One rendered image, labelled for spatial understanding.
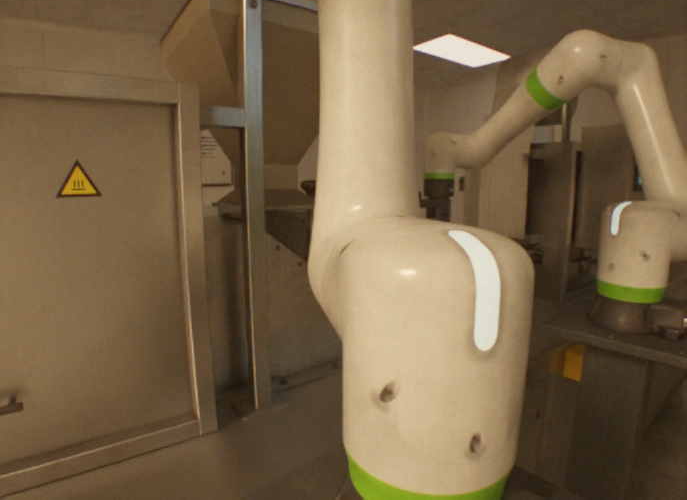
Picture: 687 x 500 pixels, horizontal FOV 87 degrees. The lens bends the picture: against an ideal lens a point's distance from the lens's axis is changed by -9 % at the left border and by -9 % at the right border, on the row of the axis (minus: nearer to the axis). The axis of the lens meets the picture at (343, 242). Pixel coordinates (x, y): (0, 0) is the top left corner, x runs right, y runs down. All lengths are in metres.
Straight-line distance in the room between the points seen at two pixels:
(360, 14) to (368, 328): 0.29
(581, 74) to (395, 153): 0.69
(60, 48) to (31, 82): 4.06
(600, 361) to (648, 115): 0.55
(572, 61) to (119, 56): 4.22
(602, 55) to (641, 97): 0.15
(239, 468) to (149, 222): 0.38
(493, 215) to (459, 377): 1.30
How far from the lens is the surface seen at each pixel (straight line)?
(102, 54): 4.67
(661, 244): 0.90
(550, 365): 1.13
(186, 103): 0.62
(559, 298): 1.51
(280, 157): 0.82
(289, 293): 0.80
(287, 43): 0.77
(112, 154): 0.62
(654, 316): 0.93
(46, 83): 0.60
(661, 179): 1.06
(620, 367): 0.95
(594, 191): 1.49
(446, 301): 0.22
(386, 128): 0.39
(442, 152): 1.20
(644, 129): 1.09
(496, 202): 1.51
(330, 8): 0.43
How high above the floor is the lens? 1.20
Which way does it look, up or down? 8 degrees down
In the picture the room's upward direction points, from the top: straight up
